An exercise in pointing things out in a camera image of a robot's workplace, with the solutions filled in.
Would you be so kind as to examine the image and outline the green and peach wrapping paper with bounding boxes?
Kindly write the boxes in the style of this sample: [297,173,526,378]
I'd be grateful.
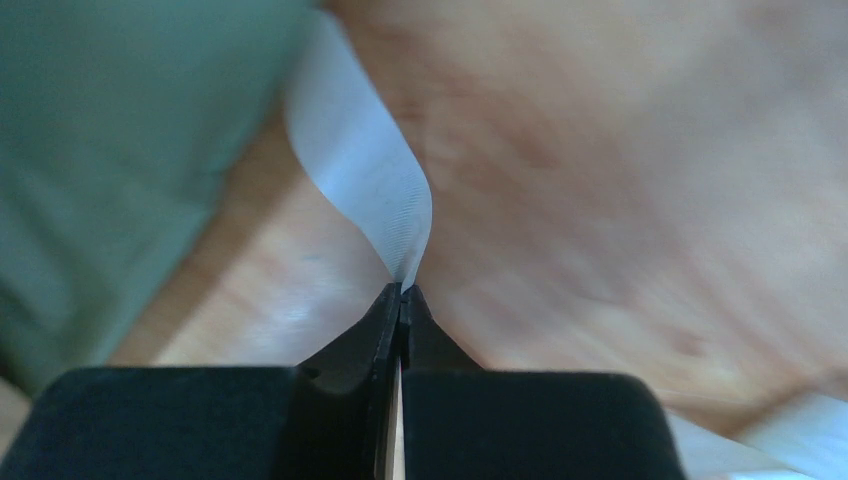
[1,1,314,395]

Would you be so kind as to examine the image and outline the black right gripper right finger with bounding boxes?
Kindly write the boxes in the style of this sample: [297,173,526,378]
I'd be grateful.
[400,287,684,479]

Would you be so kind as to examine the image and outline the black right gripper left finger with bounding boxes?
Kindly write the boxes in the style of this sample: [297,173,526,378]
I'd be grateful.
[1,284,402,479]

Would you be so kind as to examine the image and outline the cream tote bag strap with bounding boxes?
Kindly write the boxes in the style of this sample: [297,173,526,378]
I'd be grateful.
[283,9,848,480]

